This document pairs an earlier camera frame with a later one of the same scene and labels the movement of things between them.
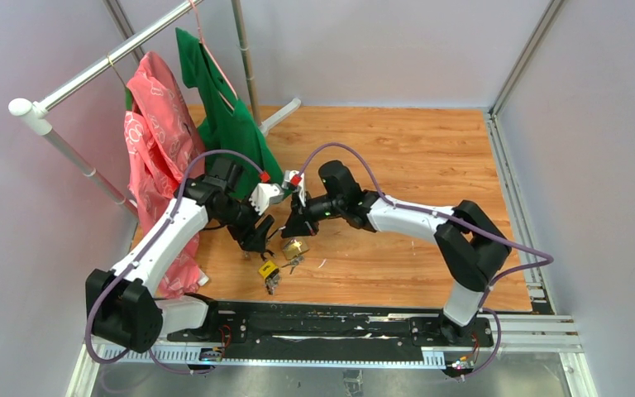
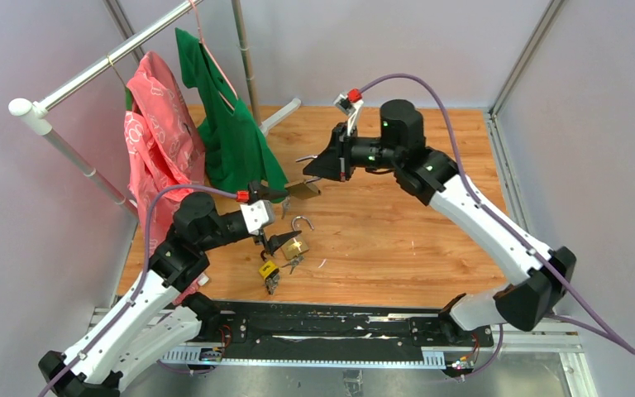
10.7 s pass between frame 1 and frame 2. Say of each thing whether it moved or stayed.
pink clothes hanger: stayed
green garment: stayed
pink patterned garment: stayed
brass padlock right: stayed
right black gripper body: moved
